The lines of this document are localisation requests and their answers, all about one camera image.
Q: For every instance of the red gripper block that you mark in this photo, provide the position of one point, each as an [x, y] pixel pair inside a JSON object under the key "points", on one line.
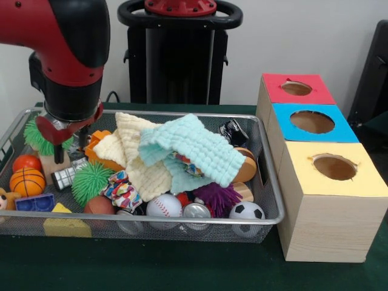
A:
{"points": [[60, 132]]}

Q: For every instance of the green spiky rubber ball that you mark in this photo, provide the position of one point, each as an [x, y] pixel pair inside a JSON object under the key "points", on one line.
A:
{"points": [[31, 139]]}

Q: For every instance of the cream yellow waffle cloth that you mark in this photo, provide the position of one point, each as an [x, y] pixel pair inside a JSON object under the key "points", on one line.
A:
{"points": [[136, 176]]}

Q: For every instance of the small dark patterned pouch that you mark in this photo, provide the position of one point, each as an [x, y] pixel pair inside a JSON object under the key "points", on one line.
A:
{"points": [[188, 167]]}

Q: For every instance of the mint green waffle cloth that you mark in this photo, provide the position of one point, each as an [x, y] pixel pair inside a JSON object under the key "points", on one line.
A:
{"points": [[200, 145]]}

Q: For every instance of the silver red drink can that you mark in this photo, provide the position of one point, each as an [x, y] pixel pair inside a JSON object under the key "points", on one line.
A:
{"points": [[197, 211]]}

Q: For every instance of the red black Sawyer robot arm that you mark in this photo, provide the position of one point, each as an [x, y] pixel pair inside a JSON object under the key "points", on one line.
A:
{"points": [[60, 48]]}

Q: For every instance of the shallow clear mesh bin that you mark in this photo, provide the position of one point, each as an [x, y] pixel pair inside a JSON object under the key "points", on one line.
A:
{"points": [[36, 227]]}

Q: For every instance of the wooden box with three holes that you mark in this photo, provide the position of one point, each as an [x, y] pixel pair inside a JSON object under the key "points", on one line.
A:
{"points": [[327, 224]]}

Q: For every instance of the small green spiky ball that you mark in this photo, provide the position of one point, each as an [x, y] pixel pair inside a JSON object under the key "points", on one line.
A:
{"points": [[91, 182]]}

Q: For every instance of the orange mini basketball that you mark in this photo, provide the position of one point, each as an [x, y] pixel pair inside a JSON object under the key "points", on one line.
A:
{"points": [[27, 182]]}

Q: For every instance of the multicoloured patterned fabric ball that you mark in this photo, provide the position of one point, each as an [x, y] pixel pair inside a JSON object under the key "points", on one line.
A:
{"points": [[121, 191]]}

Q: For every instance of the small baseball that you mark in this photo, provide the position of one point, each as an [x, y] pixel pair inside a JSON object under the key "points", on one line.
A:
{"points": [[163, 205]]}

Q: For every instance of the purple spiky ball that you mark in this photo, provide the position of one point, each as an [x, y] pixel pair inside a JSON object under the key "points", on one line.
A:
{"points": [[218, 197]]}

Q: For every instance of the dark green table cloth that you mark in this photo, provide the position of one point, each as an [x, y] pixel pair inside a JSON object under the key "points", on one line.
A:
{"points": [[182, 267]]}

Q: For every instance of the small soccer ball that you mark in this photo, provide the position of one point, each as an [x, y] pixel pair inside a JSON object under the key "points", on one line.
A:
{"points": [[247, 210]]}

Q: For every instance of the black upright panel stand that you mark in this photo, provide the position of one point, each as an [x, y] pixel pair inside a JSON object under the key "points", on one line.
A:
{"points": [[373, 79]]}

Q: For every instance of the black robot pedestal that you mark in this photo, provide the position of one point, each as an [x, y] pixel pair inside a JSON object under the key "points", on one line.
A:
{"points": [[176, 66]]}

